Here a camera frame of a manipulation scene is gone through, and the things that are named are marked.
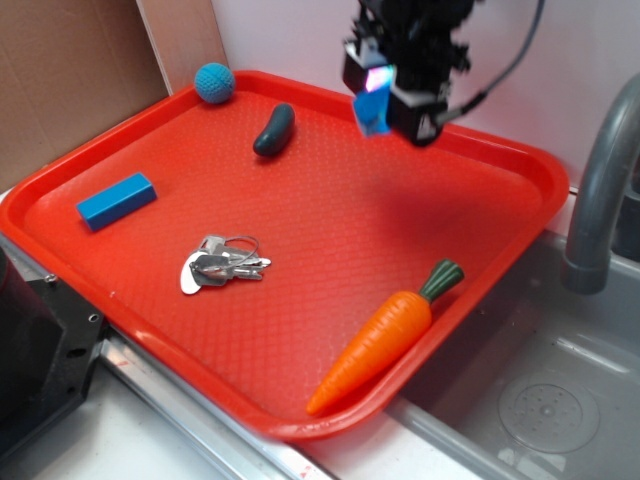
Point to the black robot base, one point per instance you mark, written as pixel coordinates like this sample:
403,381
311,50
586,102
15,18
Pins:
50,340

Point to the silver key bunch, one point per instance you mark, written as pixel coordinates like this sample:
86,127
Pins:
218,260

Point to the brown cardboard panel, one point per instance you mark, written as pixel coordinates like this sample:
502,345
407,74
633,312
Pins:
71,70

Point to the blue knitted ball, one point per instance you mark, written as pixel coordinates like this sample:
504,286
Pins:
214,83

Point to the blue rectangular block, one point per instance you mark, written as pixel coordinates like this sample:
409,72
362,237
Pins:
117,201

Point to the dark green toy pickle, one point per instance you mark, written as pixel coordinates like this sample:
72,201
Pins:
277,132

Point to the red plastic tray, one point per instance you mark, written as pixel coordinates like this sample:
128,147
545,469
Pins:
346,221

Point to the orange toy carrot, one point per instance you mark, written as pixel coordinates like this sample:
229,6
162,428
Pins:
389,333

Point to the blue sponge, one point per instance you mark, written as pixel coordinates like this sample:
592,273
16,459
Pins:
370,111

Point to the grey plastic sink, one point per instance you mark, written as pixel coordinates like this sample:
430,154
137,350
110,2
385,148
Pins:
537,382

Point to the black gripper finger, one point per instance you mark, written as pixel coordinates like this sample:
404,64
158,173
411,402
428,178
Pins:
361,70
413,115

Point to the grey faucet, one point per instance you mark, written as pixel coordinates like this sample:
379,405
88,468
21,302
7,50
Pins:
605,219

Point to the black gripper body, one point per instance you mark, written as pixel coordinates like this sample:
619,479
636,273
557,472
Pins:
415,38

